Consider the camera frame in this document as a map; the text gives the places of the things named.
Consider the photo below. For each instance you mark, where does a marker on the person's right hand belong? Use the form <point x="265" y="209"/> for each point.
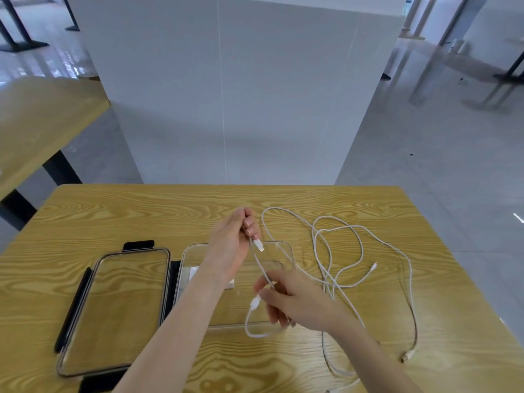
<point x="305" y="302"/>

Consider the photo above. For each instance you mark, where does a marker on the person's left hand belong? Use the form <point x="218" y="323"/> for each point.
<point x="227" y="245"/>

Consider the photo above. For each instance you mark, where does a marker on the person's right fingers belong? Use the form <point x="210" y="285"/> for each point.
<point x="272" y="306"/>

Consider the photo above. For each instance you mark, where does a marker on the person's left thumb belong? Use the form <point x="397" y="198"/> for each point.
<point x="254" y="231"/>

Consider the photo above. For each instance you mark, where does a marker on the person's right forearm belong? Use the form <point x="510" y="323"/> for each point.
<point x="368" y="360"/>

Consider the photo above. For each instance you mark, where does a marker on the person's left forearm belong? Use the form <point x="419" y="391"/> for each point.
<point x="176" y="335"/>

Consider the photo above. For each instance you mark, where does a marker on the clear plastic container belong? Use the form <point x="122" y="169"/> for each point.
<point x="237" y="306"/>

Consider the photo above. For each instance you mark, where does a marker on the white charger adapter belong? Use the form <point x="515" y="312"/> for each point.
<point x="192" y="274"/>

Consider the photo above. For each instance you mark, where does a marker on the white partition board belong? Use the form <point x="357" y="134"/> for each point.
<point x="245" y="89"/>

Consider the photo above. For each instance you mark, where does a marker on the clear lid with black clasps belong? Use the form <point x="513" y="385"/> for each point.
<point x="118" y="306"/>

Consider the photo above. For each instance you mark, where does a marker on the wooden table with black legs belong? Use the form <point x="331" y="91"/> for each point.
<point x="37" y="122"/>

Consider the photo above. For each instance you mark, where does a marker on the beige table leg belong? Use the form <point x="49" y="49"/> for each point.
<point x="417" y="16"/>

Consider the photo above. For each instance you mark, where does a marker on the black table base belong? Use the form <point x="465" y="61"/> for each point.
<point x="73" y="25"/>
<point x="511" y="75"/>
<point x="18" y="44"/>

